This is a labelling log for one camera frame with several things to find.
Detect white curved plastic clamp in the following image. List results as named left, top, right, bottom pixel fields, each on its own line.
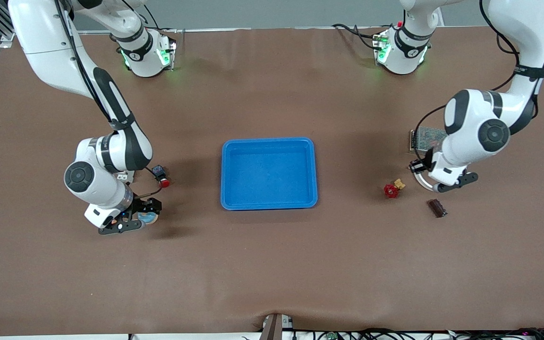
left=414, top=170, right=440, bottom=193

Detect metal mesh power supply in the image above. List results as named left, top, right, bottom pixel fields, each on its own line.
left=410, top=125, right=448, bottom=153

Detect metal table clamp bracket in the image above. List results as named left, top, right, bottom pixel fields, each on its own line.
left=259, top=313, right=295, bottom=340

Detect brown table mat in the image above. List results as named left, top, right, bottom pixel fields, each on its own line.
left=0, top=26, right=544, bottom=337

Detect black left arm base cables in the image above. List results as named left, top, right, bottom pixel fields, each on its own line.
left=332, top=23, right=386, bottom=50

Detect blue plastic tray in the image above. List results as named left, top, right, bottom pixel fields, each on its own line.
left=221, top=137, right=319, bottom=211

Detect red handle brass valve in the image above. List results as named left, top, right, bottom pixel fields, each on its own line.
left=383, top=178, right=406, bottom=199

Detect large black electrolytic capacitor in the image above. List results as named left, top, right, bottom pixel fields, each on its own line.
left=426, top=198, right=448, bottom=219

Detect black red mushroom push button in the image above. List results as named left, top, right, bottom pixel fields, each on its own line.
left=151, top=164, right=171, bottom=188

